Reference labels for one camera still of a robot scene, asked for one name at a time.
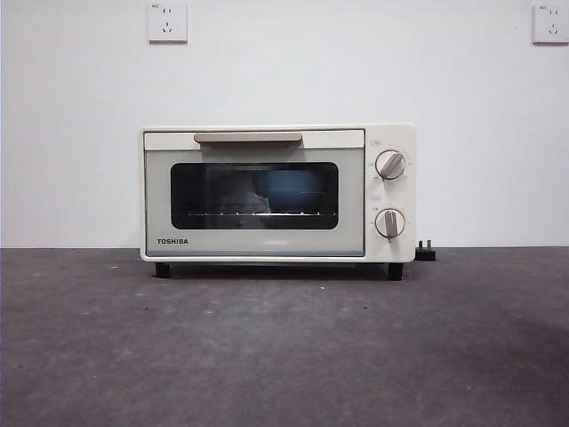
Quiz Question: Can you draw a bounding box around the beige oven timer knob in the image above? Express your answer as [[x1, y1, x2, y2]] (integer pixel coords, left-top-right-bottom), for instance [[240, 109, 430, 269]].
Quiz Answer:
[[373, 207, 406, 240]]

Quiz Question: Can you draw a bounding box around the black oven power cord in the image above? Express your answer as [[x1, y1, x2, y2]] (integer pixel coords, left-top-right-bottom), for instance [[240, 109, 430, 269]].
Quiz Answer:
[[415, 238, 438, 262]]

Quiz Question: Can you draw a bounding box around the beige oven door handle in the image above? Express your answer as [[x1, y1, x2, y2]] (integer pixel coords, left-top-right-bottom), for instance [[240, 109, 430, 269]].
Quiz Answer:
[[192, 131, 304, 146]]

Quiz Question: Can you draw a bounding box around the beige oven temperature knob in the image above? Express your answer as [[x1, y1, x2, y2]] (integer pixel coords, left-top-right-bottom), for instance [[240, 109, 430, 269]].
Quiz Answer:
[[374, 149, 408, 181]]

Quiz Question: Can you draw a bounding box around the blue ceramic bowl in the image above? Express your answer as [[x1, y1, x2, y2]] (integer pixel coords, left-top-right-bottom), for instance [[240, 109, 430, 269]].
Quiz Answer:
[[252, 170, 328, 215]]

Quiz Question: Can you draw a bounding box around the white wall socket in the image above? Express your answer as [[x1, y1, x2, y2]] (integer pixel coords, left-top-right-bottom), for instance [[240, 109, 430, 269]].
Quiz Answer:
[[532, 3, 569, 45], [148, 2, 188, 44]]

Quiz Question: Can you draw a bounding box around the glass oven door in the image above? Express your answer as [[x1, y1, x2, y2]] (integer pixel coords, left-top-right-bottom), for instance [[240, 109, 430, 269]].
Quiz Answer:
[[142, 128, 367, 259]]

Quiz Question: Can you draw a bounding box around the white toaster oven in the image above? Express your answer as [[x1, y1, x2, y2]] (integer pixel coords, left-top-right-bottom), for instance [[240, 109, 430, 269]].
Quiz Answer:
[[140, 123, 418, 282]]

